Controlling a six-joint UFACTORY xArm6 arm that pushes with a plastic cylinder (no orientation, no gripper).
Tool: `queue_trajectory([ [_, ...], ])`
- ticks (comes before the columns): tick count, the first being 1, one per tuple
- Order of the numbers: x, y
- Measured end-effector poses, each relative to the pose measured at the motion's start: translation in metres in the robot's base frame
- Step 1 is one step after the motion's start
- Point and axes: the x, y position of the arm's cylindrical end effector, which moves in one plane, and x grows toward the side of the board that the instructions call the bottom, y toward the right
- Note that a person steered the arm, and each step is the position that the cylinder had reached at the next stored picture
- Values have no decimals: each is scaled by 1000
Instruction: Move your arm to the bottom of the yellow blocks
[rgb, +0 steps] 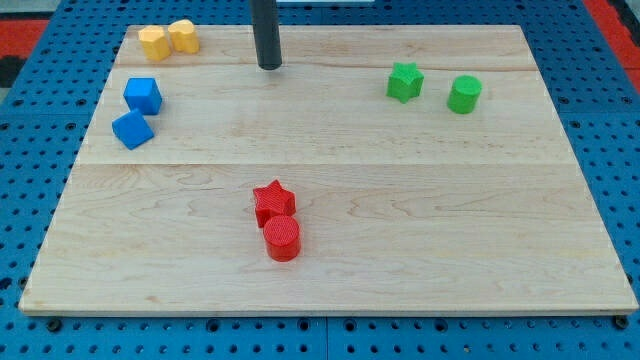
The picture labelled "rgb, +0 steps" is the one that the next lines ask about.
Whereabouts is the red star block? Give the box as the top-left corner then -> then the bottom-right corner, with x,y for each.
253,180 -> 296,228

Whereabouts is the light wooden board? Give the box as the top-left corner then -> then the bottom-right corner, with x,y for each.
19,25 -> 638,317

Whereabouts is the red cylinder block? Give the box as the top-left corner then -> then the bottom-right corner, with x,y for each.
263,215 -> 301,262

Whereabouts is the green star block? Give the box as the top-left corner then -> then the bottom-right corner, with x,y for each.
386,62 -> 424,104

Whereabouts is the green cylinder block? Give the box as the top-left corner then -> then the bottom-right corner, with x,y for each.
446,75 -> 482,114

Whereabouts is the blue cube block lower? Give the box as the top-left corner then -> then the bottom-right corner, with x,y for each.
112,109 -> 154,150

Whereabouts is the blue cube block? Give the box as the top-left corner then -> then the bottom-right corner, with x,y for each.
123,77 -> 162,115
112,109 -> 154,150

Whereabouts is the yellow heart block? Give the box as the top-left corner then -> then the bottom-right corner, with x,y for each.
168,19 -> 200,54

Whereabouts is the blue cube block upper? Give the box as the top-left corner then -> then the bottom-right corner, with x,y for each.
123,77 -> 162,115

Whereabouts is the yellow pentagon block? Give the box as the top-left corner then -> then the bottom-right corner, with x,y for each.
138,25 -> 171,61

